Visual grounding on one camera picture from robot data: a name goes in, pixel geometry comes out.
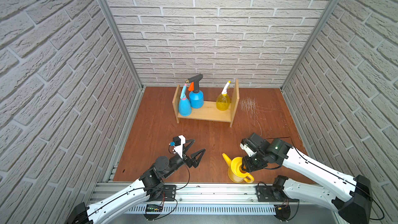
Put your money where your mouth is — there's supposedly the yellow watering can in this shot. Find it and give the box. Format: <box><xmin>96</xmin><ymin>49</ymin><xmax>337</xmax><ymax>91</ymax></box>
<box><xmin>222</xmin><ymin>153</ymin><xmax>255</xmax><ymax>184</ymax></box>

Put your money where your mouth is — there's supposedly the light blue pink spray bottle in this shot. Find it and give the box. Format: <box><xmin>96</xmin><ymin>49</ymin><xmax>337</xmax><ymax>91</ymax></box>
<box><xmin>178</xmin><ymin>84</ymin><xmax>192</xmax><ymax>117</ymax></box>

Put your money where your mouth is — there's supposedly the wooden shelf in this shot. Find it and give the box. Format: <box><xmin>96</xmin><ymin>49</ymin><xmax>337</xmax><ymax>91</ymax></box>
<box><xmin>172</xmin><ymin>79</ymin><xmax>239</xmax><ymax>128</ymax></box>

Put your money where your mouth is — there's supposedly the blue grey pressure sprayer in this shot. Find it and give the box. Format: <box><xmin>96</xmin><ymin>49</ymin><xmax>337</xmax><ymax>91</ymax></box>
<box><xmin>185</xmin><ymin>74</ymin><xmax>204</xmax><ymax>109</ymax></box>

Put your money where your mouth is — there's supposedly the yellow spray bottle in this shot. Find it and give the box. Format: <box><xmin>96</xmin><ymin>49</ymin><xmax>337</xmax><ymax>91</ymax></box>
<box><xmin>216</xmin><ymin>81</ymin><xmax>231</xmax><ymax>111</ymax></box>

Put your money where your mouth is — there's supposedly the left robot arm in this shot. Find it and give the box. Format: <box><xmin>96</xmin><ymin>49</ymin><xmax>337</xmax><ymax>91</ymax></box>
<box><xmin>65</xmin><ymin>135</ymin><xmax>206</xmax><ymax>224</ymax></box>

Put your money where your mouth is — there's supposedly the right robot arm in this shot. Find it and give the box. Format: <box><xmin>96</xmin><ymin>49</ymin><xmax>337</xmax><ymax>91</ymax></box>
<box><xmin>240</xmin><ymin>133</ymin><xmax>373</xmax><ymax>224</ymax></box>

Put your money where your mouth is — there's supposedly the left green circuit board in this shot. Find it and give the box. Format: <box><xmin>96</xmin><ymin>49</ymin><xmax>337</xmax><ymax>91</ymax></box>
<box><xmin>145</xmin><ymin>204</ymin><xmax>164</xmax><ymax>214</ymax></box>

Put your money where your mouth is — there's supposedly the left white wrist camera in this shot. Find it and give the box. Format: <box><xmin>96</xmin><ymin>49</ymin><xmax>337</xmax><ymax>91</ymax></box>
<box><xmin>169</xmin><ymin>135</ymin><xmax>186</xmax><ymax>158</ymax></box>

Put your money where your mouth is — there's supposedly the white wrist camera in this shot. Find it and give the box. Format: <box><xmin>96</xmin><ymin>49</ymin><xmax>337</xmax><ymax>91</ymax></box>
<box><xmin>169</xmin><ymin>135</ymin><xmax>186</xmax><ymax>158</ymax></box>
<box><xmin>239</xmin><ymin>144</ymin><xmax>256</xmax><ymax>157</ymax></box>

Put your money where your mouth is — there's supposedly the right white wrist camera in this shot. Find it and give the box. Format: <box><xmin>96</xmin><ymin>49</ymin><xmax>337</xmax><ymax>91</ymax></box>
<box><xmin>239</xmin><ymin>144</ymin><xmax>256</xmax><ymax>157</ymax></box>

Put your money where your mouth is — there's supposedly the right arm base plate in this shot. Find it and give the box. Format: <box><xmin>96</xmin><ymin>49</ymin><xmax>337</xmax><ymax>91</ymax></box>
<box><xmin>255</xmin><ymin>185</ymin><xmax>299</xmax><ymax>203</ymax></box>

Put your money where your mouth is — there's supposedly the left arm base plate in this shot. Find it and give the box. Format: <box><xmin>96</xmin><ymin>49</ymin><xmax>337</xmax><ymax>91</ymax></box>
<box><xmin>155</xmin><ymin>184</ymin><xmax>177</xmax><ymax>202</ymax></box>

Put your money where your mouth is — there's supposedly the aluminium front rail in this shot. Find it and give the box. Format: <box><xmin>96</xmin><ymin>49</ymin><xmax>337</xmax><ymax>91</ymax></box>
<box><xmin>88</xmin><ymin>182</ymin><xmax>344</xmax><ymax>206</ymax></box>

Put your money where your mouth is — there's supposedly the left corner aluminium post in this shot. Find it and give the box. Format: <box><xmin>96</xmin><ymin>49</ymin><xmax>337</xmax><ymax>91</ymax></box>
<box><xmin>97</xmin><ymin>0</ymin><xmax>144</xmax><ymax>91</ymax></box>

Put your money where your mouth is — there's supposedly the corner aluminium post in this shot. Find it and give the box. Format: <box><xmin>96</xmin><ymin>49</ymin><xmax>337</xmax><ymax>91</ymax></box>
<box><xmin>280</xmin><ymin>0</ymin><xmax>340</xmax><ymax>93</ymax></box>
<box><xmin>97</xmin><ymin>0</ymin><xmax>144</xmax><ymax>91</ymax></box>

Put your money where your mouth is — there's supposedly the right corner aluminium post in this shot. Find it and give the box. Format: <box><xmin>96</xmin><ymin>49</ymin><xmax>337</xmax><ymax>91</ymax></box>
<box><xmin>280</xmin><ymin>0</ymin><xmax>340</xmax><ymax>93</ymax></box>

